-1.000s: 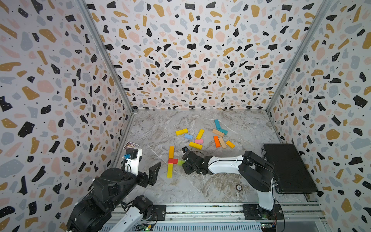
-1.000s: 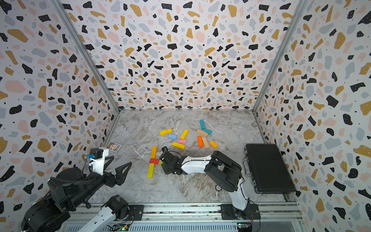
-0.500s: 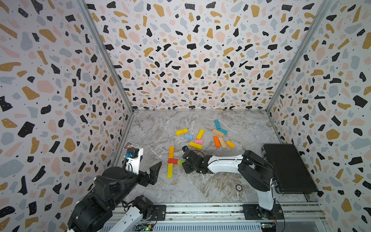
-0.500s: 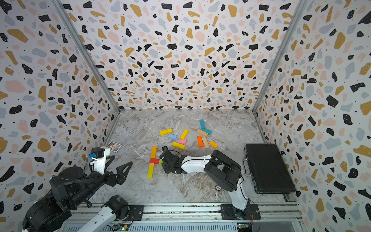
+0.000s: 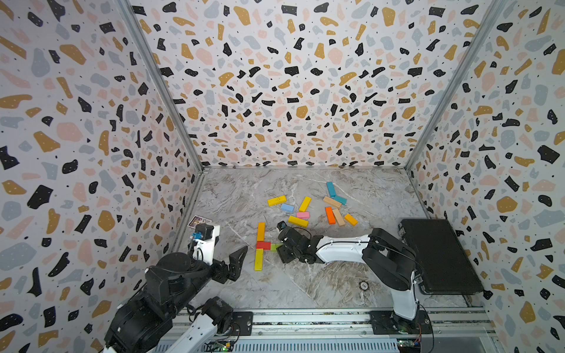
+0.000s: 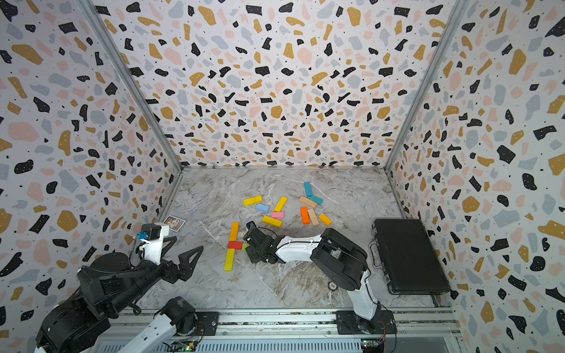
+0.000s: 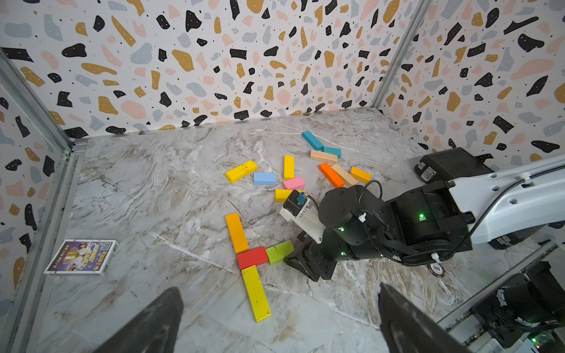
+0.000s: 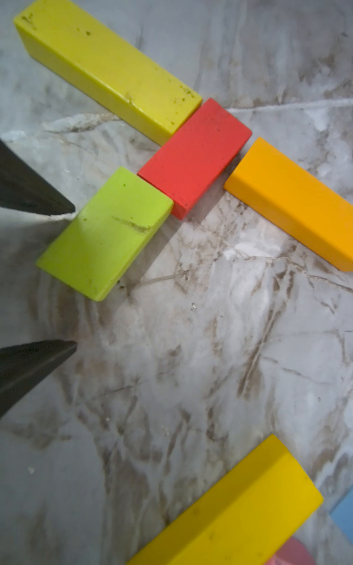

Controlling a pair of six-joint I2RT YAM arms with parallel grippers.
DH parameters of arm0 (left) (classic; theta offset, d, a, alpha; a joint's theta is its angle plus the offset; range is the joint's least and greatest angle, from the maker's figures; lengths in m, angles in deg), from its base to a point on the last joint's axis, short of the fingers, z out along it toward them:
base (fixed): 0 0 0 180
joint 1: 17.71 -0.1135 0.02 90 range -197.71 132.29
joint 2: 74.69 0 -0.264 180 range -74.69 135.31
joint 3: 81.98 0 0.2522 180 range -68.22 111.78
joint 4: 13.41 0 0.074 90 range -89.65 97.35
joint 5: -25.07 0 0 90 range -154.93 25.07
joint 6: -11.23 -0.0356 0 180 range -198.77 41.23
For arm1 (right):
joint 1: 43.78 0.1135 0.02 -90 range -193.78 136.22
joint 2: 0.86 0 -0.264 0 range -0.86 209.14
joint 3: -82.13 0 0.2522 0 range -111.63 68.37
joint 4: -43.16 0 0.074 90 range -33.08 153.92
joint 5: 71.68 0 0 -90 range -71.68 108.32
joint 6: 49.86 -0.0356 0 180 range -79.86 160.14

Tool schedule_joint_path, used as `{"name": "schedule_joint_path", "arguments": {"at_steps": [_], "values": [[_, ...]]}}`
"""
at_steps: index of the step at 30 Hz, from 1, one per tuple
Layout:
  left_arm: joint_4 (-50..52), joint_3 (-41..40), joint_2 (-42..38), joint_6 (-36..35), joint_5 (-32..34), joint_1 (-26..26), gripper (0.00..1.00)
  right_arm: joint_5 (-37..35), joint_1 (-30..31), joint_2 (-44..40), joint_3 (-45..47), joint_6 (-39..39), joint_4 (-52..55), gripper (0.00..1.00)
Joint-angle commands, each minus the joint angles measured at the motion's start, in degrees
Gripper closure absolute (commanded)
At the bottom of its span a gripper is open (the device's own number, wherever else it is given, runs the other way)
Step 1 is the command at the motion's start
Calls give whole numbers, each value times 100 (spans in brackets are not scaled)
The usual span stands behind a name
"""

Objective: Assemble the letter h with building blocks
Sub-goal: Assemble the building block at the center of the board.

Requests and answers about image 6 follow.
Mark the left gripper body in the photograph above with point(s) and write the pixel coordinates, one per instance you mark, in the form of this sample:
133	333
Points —
168	271

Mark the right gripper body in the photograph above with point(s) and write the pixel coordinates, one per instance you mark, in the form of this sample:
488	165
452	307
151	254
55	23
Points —
253	255

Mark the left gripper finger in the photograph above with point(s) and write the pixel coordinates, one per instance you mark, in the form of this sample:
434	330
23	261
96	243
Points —
168	243
188	262

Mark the red block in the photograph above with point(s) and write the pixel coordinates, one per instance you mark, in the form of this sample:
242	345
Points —
236	245

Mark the orange-yellow long block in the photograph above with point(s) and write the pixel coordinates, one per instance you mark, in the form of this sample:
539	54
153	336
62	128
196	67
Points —
234	232

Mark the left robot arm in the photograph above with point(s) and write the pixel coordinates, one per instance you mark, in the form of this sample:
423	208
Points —
107	287

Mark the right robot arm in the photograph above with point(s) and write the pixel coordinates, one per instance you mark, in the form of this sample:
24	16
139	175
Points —
339	258

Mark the small printed card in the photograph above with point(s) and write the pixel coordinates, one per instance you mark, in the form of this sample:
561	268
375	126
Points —
175	223

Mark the light blue block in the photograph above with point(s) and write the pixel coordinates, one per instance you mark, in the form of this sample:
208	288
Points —
262	208

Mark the yellow upright long block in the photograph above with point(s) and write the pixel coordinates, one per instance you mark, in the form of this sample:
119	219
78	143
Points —
281	204

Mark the orange block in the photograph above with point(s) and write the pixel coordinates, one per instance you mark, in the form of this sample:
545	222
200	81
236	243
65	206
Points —
304	215

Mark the natural wood long block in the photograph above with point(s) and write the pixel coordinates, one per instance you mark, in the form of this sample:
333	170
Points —
313	217

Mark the natural wood upper block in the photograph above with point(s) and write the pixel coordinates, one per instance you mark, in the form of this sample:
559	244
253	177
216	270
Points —
308	202

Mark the amber flat block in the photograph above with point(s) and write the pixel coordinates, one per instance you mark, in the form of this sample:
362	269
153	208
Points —
325	220

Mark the teal small block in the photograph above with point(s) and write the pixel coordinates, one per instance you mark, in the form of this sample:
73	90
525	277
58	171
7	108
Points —
317	200

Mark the teal long block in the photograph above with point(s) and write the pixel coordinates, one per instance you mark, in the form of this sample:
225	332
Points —
308	189

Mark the black carrying case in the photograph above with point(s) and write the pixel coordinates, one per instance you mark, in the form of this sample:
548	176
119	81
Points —
408	258

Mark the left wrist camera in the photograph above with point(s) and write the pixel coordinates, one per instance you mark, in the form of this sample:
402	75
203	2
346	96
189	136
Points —
151	237

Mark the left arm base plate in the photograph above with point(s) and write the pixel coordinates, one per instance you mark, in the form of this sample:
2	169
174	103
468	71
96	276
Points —
198	324

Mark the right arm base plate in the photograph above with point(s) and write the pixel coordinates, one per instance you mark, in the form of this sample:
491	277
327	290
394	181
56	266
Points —
348	323

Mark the aluminium front rail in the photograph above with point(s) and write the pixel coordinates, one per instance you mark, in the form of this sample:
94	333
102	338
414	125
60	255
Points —
409	329

